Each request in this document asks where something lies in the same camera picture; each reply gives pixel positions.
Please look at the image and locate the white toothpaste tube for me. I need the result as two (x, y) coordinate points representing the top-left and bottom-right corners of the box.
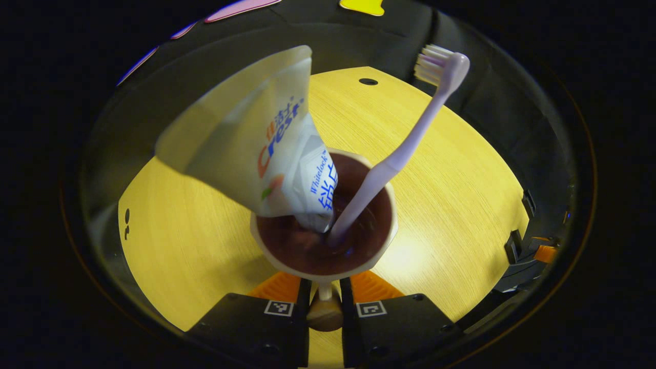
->
(155, 45), (339, 234)

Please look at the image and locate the cream cup with handle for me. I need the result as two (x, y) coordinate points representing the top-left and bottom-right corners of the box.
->
(250, 149), (399, 332)

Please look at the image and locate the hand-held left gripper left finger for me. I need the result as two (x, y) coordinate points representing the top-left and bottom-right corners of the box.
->
(186, 272), (312, 369)

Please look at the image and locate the pale lilac toothbrush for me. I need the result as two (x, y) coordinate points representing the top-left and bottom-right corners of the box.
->
(328, 44), (470, 244)

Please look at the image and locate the black backdrop cloth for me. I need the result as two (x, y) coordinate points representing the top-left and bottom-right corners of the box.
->
(77, 0), (580, 318)

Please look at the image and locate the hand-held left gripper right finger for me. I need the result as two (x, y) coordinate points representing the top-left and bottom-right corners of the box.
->
(340, 270), (465, 369)

